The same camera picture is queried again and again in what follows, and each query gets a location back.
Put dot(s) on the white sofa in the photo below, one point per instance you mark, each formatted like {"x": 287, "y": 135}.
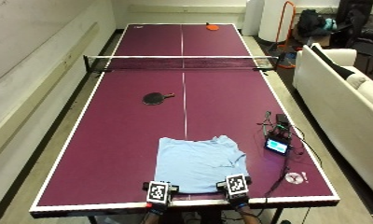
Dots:
{"x": 344, "y": 102}

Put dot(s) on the white cushion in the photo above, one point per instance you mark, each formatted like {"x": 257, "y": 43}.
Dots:
{"x": 356, "y": 81}

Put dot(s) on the white marker cube left glove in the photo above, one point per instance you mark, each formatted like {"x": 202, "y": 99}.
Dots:
{"x": 158, "y": 192}

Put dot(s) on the light blue t-shirt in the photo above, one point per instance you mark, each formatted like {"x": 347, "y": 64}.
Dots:
{"x": 199, "y": 161}

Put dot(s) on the person's left hand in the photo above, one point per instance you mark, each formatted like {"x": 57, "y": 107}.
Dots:
{"x": 164, "y": 199}

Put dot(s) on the person's right hand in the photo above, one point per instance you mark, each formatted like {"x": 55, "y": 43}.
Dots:
{"x": 236, "y": 197}

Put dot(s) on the black cushion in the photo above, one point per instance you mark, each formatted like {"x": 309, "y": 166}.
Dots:
{"x": 332, "y": 62}

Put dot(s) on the white marker cube glove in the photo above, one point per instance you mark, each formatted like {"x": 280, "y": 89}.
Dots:
{"x": 237, "y": 184}
{"x": 158, "y": 192}

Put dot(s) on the black bag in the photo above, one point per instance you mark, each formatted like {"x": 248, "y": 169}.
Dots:
{"x": 313, "y": 23}

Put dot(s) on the orange table tennis paddle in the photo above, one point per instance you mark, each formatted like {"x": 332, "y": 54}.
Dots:
{"x": 212, "y": 27}

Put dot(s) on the orange metal frame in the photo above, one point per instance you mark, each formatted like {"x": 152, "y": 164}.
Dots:
{"x": 287, "y": 34}

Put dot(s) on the black table tennis paddle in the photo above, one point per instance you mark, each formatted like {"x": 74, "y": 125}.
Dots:
{"x": 155, "y": 98}

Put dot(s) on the black office chair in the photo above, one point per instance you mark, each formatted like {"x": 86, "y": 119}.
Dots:
{"x": 360, "y": 28}

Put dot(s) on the whiteboard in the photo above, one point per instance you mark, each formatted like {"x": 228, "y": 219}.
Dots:
{"x": 21, "y": 34}

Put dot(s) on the white marker cube right glove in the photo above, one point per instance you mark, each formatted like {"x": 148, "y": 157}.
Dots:
{"x": 237, "y": 184}

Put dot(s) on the white cylindrical column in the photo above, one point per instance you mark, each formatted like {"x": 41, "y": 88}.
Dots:
{"x": 273, "y": 20}

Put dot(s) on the table tennis net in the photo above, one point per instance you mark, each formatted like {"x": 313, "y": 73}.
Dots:
{"x": 183, "y": 62}

